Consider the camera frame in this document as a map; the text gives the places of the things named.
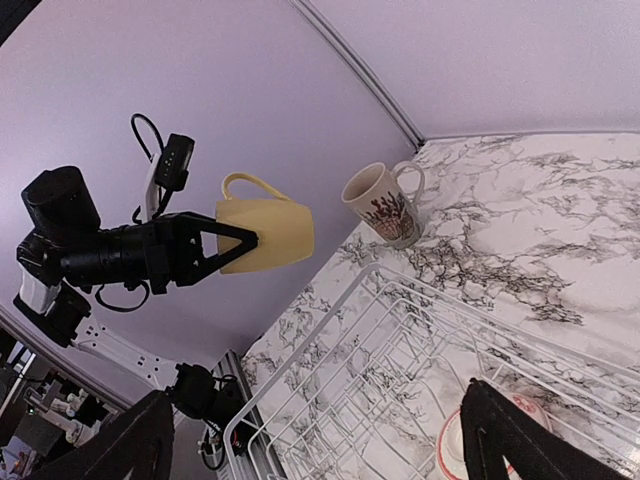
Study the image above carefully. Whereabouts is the tall shell patterned mug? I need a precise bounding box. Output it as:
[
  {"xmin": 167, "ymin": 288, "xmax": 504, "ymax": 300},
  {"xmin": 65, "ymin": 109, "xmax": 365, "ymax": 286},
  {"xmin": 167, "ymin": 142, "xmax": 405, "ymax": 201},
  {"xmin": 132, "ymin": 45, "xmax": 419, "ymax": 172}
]
[{"xmin": 341, "ymin": 161, "xmax": 426, "ymax": 249}]

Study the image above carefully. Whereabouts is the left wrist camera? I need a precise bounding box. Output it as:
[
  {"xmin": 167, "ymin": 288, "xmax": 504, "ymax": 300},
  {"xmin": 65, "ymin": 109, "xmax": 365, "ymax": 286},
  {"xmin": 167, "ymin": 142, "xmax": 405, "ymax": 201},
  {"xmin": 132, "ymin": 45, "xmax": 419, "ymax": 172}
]
[{"xmin": 140, "ymin": 133, "xmax": 195, "ymax": 223}]

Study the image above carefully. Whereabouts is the white red patterned teacup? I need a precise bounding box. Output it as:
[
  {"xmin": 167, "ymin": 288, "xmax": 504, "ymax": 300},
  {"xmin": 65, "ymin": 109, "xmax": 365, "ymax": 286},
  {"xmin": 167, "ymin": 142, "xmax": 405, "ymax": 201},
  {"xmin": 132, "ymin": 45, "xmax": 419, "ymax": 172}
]
[{"xmin": 435, "ymin": 392, "xmax": 554, "ymax": 480}]

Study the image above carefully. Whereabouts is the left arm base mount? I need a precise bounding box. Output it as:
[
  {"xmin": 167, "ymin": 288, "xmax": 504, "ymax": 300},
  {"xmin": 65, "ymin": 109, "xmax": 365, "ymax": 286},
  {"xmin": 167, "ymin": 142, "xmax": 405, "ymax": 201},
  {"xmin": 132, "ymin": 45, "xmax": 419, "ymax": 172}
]
[{"xmin": 165, "ymin": 363, "xmax": 245, "ymax": 471}]

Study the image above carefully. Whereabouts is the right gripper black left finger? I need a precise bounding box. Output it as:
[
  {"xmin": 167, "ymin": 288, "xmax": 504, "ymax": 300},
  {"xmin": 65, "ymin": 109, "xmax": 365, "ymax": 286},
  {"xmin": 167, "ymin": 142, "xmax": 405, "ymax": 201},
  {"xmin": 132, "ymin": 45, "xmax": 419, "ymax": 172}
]
[{"xmin": 29, "ymin": 390, "xmax": 175, "ymax": 480}]

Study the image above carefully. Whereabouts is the left aluminium frame post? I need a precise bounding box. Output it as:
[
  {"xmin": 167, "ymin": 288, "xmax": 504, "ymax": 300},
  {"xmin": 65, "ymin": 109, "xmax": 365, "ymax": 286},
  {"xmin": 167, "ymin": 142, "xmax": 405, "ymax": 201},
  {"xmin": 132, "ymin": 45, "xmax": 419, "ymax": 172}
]
[{"xmin": 290, "ymin": 0, "xmax": 426, "ymax": 151}]

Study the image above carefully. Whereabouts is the white wire dish rack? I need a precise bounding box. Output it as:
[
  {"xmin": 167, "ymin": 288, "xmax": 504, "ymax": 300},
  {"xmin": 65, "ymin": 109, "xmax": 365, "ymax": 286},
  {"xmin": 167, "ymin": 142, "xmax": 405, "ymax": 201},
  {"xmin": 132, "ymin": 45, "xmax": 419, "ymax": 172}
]
[{"xmin": 223, "ymin": 265, "xmax": 639, "ymax": 479}]

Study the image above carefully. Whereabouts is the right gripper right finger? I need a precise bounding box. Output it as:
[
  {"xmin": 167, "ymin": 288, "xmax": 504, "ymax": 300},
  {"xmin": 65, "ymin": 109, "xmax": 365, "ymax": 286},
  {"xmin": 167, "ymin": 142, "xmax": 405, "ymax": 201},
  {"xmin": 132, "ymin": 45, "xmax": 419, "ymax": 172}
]
[{"xmin": 460, "ymin": 378, "xmax": 624, "ymax": 479}]

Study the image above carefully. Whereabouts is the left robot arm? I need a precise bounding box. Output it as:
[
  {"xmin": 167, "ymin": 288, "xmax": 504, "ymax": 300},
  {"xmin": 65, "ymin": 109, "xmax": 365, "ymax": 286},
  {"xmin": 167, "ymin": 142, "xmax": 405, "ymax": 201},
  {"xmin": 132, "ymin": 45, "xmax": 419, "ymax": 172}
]
[{"xmin": 14, "ymin": 166, "xmax": 258, "ymax": 390}]

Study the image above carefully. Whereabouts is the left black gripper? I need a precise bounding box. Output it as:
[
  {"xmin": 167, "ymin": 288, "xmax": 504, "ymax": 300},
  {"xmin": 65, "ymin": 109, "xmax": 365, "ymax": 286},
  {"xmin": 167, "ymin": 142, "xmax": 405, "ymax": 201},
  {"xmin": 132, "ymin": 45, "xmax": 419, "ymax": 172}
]
[{"xmin": 142, "ymin": 212, "xmax": 258, "ymax": 295}]

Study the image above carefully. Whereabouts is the yellow ceramic cup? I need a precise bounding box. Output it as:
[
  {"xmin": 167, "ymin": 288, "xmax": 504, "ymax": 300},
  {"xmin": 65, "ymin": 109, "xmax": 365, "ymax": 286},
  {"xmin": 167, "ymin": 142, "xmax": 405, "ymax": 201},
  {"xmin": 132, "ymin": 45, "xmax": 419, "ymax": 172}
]
[{"xmin": 216, "ymin": 172, "xmax": 315, "ymax": 274}]

